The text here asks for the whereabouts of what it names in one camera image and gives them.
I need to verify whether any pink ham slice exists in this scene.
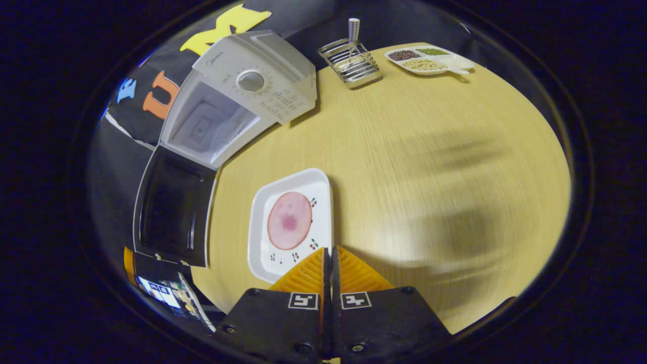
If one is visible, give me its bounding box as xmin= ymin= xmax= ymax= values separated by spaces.
xmin=267 ymin=192 xmax=313 ymax=251

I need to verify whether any white square plate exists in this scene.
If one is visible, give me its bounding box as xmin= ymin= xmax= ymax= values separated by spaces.
xmin=247 ymin=168 xmax=334 ymax=285

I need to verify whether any white side table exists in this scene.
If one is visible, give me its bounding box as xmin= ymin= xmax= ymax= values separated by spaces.
xmin=177 ymin=273 xmax=217 ymax=333

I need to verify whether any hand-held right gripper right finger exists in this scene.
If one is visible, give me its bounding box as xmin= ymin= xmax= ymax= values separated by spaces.
xmin=331 ymin=245 xmax=453 ymax=360

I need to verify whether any computer monitor screen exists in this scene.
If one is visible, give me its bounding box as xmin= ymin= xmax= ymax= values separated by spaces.
xmin=136 ymin=276 xmax=182 ymax=311

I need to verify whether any white divided bean dish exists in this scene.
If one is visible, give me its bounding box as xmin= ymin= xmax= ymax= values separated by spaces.
xmin=384 ymin=44 xmax=476 ymax=76

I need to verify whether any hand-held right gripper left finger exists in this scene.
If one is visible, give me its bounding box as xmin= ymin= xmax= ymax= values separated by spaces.
xmin=215 ymin=247 xmax=330 ymax=362

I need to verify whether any white microwave oven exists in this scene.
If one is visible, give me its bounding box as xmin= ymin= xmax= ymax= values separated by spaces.
xmin=132 ymin=29 xmax=318 ymax=267

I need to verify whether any striped handle spoon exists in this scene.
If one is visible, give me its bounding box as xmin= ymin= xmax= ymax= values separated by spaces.
xmin=348 ymin=18 xmax=361 ymax=64

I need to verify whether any metal wire basket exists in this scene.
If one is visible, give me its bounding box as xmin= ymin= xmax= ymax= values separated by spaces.
xmin=317 ymin=38 xmax=383 ymax=87

